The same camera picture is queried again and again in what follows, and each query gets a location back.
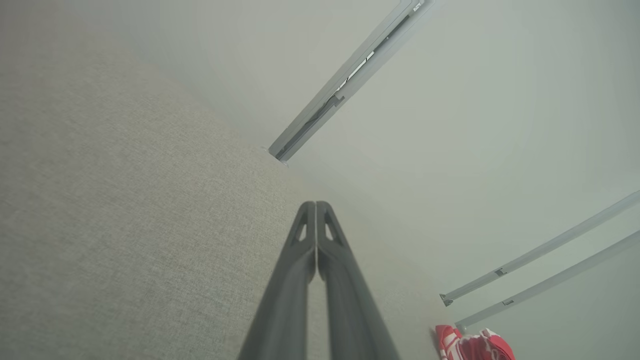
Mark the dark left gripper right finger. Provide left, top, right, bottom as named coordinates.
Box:
left=316, top=201, right=401, bottom=360

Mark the red white Bulls jersey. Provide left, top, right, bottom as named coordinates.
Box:
left=434, top=325, right=516, bottom=360

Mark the grey metal upright post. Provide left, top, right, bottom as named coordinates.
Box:
left=267, top=0, right=437, bottom=164

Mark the grey metal frame with bars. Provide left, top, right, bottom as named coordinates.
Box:
left=439, top=190, right=640, bottom=335

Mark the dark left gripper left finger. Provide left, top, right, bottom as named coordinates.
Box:
left=237, top=201, right=317, bottom=360

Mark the grey fabric sofa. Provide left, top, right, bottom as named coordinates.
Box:
left=0, top=30, right=451, bottom=360

